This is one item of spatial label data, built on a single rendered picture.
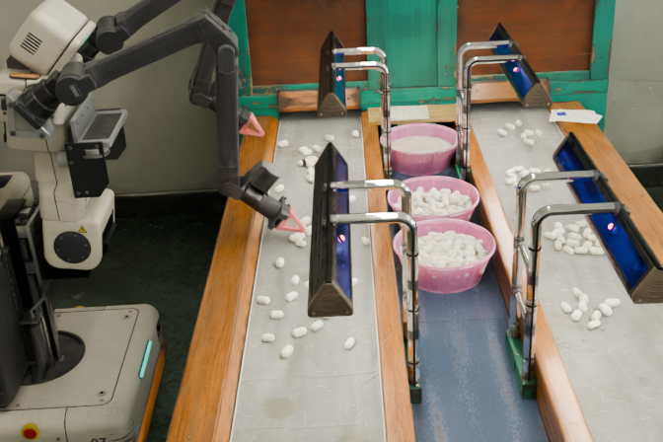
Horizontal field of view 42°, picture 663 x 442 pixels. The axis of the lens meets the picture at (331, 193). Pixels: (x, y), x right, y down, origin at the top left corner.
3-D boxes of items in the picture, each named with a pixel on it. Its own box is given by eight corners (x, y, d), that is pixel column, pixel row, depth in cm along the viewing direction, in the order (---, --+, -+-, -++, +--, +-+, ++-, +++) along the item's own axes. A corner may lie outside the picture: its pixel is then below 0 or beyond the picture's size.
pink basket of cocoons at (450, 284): (397, 302, 220) (396, 270, 216) (391, 250, 244) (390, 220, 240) (502, 298, 219) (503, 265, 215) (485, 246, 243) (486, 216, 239)
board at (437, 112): (369, 125, 306) (369, 122, 305) (367, 110, 319) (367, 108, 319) (463, 121, 305) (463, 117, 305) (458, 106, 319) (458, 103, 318)
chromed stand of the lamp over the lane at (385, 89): (332, 203, 273) (326, 66, 253) (332, 176, 291) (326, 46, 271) (394, 200, 272) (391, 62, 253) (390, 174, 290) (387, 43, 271)
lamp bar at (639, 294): (632, 305, 150) (637, 269, 146) (552, 160, 205) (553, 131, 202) (680, 303, 149) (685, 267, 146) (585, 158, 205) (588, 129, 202)
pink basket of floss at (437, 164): (422, 186, 280) (422, 160, 276) (364, 165, 298) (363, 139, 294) (476, 162, 295) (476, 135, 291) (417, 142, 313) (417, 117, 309)
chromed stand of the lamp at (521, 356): (521, 400, 184) (532, 212, 165) (504, 343, 202) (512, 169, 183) (612, 396, 184) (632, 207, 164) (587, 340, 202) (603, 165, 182)
